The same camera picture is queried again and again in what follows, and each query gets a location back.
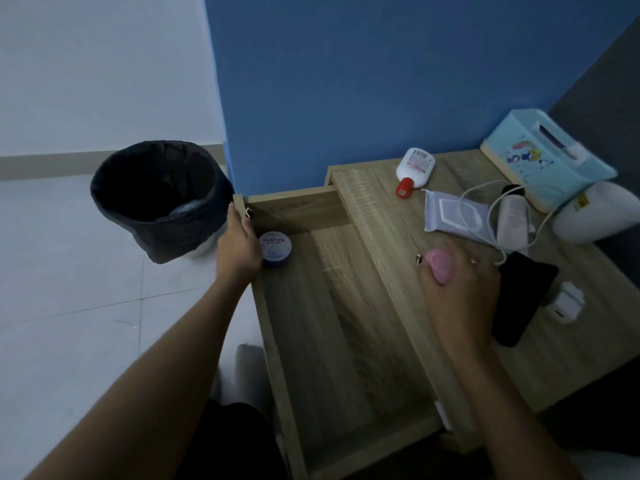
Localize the black lined trash bin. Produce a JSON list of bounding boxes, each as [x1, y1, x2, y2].
[[89, 139, 236, 265]]

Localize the black phone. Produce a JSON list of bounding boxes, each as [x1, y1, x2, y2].
[[491, 251, 560, 349]]

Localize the white charger adapter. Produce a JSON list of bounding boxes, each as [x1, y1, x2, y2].
[[545, 281, 586, 325]]

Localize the person's right forearm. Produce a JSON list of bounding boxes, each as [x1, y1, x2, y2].
[[445, 339, 583, 480]]

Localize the light blue tissue box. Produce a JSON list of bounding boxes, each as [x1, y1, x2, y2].
[[479, 108, 619, 215]]

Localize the white charging cable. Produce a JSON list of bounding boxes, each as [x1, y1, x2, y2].
[[457, 180, 559, 267]]

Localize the person's grey socks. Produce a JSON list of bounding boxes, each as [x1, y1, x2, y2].
[[217, 343, 275, 421]]

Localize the person's right hand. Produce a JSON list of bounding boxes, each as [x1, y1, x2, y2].
[[415, 243, 502, 355]]

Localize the person's left forearm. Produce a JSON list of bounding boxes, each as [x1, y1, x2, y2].
[[25, 274, 256, 480]]

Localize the person's black trousers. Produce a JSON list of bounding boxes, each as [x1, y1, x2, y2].
[[175, 399, 292, 480]]

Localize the pale blue wet wipes pack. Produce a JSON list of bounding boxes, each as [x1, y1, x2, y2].
[[422, 189, 495, 245]]

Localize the person's left hand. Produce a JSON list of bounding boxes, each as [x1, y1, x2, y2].
[[215, 203, 265, 285]]

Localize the round pink jar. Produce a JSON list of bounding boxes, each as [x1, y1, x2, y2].
[[425, 248, 457, 285]]

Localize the white bottle with red cap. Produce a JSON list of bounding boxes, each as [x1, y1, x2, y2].
[[395, 147, 437, 199]]

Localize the round blue cream jar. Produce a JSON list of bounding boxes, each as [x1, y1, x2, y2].
[[257, 230, 293, 269]]

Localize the wooden nightstand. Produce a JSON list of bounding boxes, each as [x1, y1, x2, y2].
[[232, 148, 640, 480]]

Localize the white tube with black cap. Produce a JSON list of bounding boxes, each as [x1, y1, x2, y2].
[[496, 184, 531, 253]]

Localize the white cup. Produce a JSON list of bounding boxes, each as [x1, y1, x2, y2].
[[551, 181, 640, 245]]

